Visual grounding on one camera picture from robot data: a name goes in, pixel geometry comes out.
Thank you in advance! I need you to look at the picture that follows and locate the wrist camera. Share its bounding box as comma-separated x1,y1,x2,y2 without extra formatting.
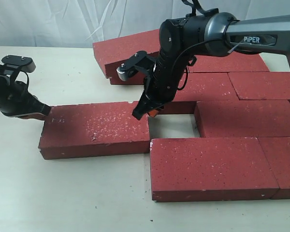
1,55,36,73
116,51,147,81

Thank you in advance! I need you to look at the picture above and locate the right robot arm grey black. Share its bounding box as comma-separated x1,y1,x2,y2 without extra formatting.
132,13,290,119

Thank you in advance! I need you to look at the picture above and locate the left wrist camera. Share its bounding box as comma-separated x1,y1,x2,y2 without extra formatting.
1,55,36,73

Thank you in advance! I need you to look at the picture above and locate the red brick right middle row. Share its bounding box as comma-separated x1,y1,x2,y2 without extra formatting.
228,72,290,100

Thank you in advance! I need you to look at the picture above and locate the red brick with white chips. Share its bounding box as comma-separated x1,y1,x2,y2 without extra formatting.
38,101,150,160

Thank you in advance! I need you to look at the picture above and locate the red brick moved into row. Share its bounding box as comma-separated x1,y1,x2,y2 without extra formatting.
160,72,238,115

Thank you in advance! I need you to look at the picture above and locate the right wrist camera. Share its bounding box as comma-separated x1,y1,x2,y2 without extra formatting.
116,51,147,81

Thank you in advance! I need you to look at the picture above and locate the red brick centre right row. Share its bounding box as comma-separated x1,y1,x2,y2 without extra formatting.
194,100,290,138

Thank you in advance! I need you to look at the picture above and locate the white backdrop curtain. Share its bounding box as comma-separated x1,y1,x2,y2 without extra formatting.
0,0,191,48

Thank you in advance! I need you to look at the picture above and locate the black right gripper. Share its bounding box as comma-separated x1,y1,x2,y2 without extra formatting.
132,50,191,120

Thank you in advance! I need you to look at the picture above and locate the red brick back left tilted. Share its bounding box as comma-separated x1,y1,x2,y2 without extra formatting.
92,29,160,80

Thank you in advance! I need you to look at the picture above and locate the red brick back right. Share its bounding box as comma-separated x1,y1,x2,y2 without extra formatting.
189,52,269,73

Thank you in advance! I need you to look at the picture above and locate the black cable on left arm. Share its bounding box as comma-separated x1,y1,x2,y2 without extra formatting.
0,61,31,90

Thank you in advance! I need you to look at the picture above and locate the red brick front left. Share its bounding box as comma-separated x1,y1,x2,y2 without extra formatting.
150,137,279,202

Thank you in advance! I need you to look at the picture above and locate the red brick front right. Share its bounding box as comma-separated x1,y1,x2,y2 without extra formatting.
258,137,290,200

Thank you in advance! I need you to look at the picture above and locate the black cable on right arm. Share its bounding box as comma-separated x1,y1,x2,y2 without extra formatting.
182,0,219,15

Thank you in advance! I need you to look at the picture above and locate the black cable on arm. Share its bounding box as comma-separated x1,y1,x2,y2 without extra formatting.
182,0,219,15
0,61,31,90

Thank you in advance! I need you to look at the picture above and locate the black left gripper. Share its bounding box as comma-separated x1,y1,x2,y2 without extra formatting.
0,74,51,121

